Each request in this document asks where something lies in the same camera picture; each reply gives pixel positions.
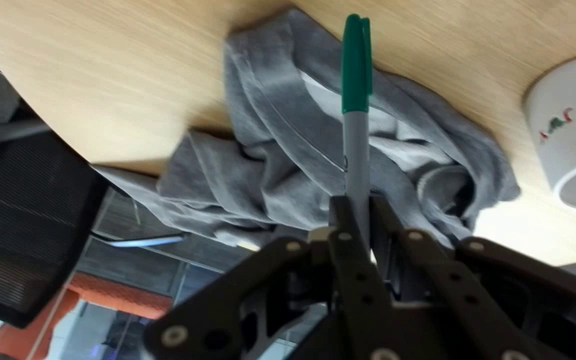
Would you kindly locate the round wooden table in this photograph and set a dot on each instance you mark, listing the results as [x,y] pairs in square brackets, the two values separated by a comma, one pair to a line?
[120,80]

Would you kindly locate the orange sofa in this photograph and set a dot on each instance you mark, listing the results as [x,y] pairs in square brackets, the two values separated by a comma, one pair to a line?
[33,342]

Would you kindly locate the white printed mug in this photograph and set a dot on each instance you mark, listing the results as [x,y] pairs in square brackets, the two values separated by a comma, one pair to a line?
[550,117]

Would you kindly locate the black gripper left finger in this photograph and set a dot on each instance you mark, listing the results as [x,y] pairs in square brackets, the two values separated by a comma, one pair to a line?
[245,311]

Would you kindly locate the green capped grey marker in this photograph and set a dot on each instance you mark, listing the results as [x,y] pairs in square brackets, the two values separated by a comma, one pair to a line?
[357,88]

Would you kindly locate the grey cloth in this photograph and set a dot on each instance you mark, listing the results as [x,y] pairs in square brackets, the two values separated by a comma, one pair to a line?
[282,161]

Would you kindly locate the black mesh office chair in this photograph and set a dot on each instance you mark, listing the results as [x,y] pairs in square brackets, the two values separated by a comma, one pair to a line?
[49,203]

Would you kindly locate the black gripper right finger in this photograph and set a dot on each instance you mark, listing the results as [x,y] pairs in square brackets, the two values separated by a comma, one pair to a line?
[510,302]

